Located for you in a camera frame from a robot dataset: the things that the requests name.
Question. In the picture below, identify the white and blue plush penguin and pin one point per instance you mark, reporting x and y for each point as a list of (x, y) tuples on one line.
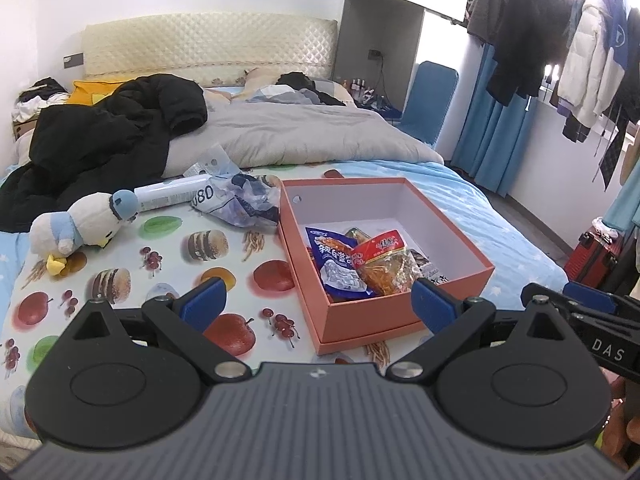
[(85, 225)]

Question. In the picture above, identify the yellow cloth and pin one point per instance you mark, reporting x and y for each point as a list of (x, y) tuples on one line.
[(92, 91)]

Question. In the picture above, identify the person's right hand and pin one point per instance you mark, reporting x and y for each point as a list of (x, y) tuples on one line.
[(620, 410)]

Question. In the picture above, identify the blue and white snack packet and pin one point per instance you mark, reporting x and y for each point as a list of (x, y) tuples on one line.
[(335, 265)]

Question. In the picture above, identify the crumpled clear plastic bag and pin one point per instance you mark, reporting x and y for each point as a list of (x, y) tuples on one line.
[(240, 197)]

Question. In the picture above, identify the red cracker snack packet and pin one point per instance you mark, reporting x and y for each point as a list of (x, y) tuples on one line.
[(385, 255)]

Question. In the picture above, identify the blue curtain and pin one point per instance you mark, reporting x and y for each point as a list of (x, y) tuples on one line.
[(495, 135)]

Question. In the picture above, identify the green edged snack packet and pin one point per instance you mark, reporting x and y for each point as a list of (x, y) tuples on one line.
[(357, 234)]

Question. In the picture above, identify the red suitcase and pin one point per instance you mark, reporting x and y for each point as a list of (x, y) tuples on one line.
[(595, 255)]

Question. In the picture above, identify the cardboard box with clothes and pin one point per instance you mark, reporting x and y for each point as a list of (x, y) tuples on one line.
[(35, 110)]

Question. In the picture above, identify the cream quilted headboard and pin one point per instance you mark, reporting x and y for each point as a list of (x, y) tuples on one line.
[(210, 45)]

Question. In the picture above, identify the black wall socket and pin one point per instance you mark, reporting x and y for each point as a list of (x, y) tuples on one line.
[(375, 53)]

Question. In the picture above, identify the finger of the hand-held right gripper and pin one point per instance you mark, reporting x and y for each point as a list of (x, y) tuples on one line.
[(580, 312), (592, 296)]

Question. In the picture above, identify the black puffer jacket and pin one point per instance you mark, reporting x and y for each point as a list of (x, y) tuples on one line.
[(100, 130)]

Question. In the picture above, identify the pile of clothes on bed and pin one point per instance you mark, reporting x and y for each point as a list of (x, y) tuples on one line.
[(300, 90)]

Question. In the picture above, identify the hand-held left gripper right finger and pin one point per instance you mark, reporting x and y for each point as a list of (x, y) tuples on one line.
[(432, 305)]

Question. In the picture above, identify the dark brown snack packet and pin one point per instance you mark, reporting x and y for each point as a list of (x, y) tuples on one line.
[(432, 270)]

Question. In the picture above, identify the hanging white jacket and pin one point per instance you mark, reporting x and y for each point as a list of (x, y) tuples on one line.
[(590, 70)]

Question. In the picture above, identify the orange cardboard box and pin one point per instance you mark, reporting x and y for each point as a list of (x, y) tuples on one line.
[(430, 220)]

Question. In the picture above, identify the blue chair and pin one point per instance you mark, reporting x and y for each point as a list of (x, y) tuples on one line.
[(430, 100)]

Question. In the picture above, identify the hanging black coat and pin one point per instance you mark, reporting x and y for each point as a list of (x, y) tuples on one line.
[(535, 35)]

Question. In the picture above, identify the hanging grey coat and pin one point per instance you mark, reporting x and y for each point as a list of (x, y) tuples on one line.
[(490, 5)]

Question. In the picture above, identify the grey wall switch plate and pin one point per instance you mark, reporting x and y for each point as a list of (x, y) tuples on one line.
[(73, 60)]

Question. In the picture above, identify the white spray can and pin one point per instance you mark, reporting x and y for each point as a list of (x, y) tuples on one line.
[(170, 194)]

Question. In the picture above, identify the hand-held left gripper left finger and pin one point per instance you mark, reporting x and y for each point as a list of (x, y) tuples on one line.
[(205, 305)]

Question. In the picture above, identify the grey duvet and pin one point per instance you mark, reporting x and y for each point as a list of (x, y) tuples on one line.
[(310, 135)]

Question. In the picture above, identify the small bottles on nightstand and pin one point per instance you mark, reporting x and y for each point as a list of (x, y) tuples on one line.
[(360, 91)]

